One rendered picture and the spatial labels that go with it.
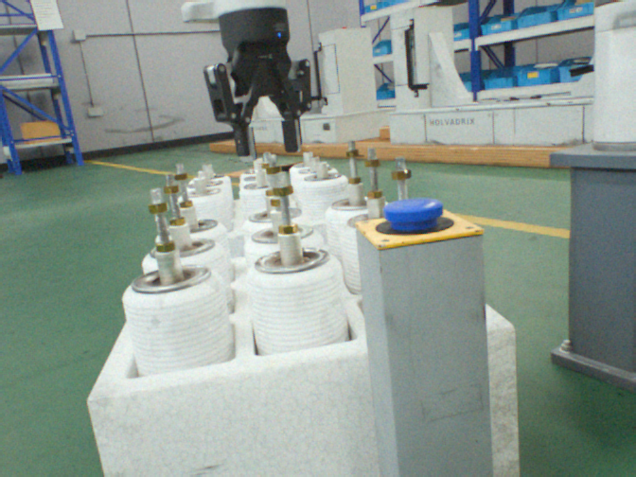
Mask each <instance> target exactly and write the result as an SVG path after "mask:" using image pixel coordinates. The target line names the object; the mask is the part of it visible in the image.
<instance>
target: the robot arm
mask: <svg viewBox="0 0 636 477"><path fill-rule="evenodd" d="M595 6H596V8H595V19H594V84H593V149H594V150H601V151H636V0H595ZM181 11H182V15H183V22H184V24H220V31H221V42H222V47H223V48H224V49H226V52H227V57H226V61H225V63H221V62H220V63H216V64H211V65H207V66H205V67H204V69H203V73H204V77H205V82H206V86H207V90H208V94H209V97H210V101H211V105H212V109H213V113H214V117H215V120H216V122H218V123H223V124H226V125H229V126H231V127H232V128H233V130H234V136H235V142H236V149H237V153H238V157H240V160H241V161H242V162H254V161H256V143H255V137H254V130H253V127H249V125H250V124H251V121H252V116H253V111H254V108H255V106H257V104H258V100H259V98H260V97H268V98H269V100H270V102H271V103H273V104H275V105H276V107H277V108H278V110H279V112H280V114H281V116H282V118H283V119H285V121H281V123H282V130H283V137H284V145H285V151H286V152H296V151H300V150H301V145H302V136H301V127H300V117H301V115H302V114H304V113H305V112H306V111H309V110H310V109H311V90H310V65H309V60H307V59H304V60H298V61H296V60H291V57H290V56H289V53H288V50H287V45H288V43H289V42H290V39H291V33H290V24H289V16H288V8H287V0H210V1H199V2H186V3H184V4H183V5H182V7H181ZM230 80H232V81H234V82H235V87H234V91H232V93H231V89H230V85H229V81H230ZM282 91H284V92H283V93H282ZM301 91H302V101H300V92H301ZM244 96H245V97H244ZM287 104H288V105H287ZM288 106H289V107H288Z"/></svg>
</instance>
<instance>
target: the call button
mask: <svg viewBox="0 0 636 477"><path fill-rule="evenodd" d="M383 213H384V218H385V219H386V220H387V221H389V222H390V223H391V227H392V228H394V229H397V230H420V229H426V228H430V227H433V226H436V225H437V224H438V222H437V218H439V217H441V216H442V215H443V204H442V203H441V202H439V201H437V200H436V199H433V198H410V200H402V201H397V202H393V203H389V204H387V205H386V206H385V207H384V208H383Z"/></svg>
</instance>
